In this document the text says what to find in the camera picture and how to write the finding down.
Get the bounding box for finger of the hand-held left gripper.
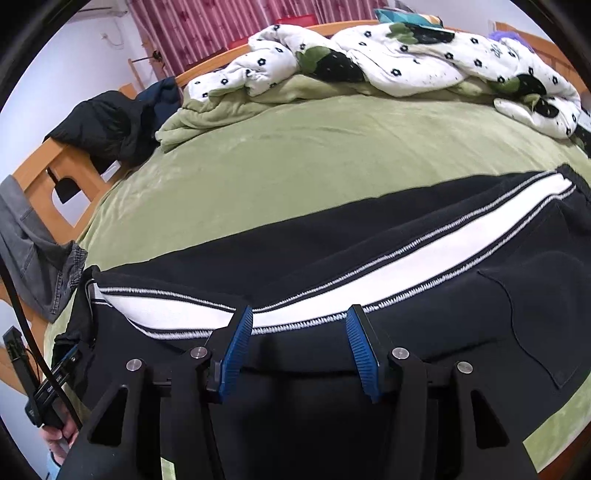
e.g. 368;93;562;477
50;344;83;377

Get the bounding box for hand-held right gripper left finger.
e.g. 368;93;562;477
56;305;254;480

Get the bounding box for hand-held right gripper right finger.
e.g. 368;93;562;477
345;305;539;480

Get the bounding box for black pants with white stripe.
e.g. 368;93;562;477
51;164;591;480

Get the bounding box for person's left hand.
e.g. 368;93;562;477
39;411;80;467

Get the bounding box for grey jeans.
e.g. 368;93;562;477
0;175;88;324

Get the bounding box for green bed sheet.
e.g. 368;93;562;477
44;88;591;480

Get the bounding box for black jacket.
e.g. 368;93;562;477
44;90;160;171

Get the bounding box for crumpled green blanket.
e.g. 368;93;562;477
154;74;504;153

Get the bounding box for navy blue garment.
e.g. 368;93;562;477
136;76;183;125

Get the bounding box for wooden rack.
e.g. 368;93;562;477
127;51;164;93

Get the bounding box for white floral quilt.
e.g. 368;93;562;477
185;21;583;139

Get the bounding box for red patterned curtain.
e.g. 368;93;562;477
129;0;389;77

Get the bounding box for teal pillow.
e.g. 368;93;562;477
373;8;455;35

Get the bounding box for purple cloth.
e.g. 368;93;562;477
489;30;525;47

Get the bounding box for black cable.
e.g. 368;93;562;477
0;256;84;430

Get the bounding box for wooden bed frame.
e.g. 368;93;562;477
0;18;591;407

